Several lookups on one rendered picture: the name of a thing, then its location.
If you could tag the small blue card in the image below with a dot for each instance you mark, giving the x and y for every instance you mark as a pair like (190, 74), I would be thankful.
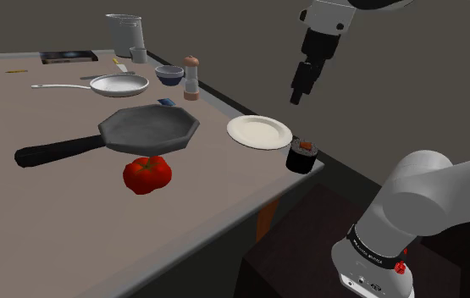
(166, 102)

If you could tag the silver frying pan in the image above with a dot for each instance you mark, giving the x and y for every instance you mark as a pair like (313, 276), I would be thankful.
(119, 85)

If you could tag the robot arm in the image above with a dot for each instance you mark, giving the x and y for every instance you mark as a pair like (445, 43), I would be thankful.
(408, 198)

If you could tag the small grey cup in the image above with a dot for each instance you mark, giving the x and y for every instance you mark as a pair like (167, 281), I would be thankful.
(138, 55)

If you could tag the red tomato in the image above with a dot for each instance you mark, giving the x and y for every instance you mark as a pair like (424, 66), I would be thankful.
(147, 176)

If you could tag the blue bowl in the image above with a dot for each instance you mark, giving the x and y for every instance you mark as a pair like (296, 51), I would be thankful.
(169, 76)

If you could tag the brown and clear pepper mill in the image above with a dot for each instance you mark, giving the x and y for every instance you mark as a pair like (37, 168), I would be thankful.
(191, 82)

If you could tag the white plate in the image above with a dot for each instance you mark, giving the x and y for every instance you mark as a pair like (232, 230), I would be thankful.
(259, 133)

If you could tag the tall grey metal pot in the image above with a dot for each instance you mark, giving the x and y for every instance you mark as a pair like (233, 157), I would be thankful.
(124, 35)

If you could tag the dark book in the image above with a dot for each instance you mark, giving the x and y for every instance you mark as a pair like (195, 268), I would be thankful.
(68, 56)

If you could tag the yellow pencil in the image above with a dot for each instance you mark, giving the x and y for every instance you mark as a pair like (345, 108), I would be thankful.
(16, 71)

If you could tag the dark octagonal frying pan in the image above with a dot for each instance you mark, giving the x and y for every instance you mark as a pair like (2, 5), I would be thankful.
(148, 130)

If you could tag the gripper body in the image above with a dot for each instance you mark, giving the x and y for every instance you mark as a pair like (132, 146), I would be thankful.
(319, 43)

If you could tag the black sushi roll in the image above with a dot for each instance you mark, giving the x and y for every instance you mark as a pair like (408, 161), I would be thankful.
(301, 159)

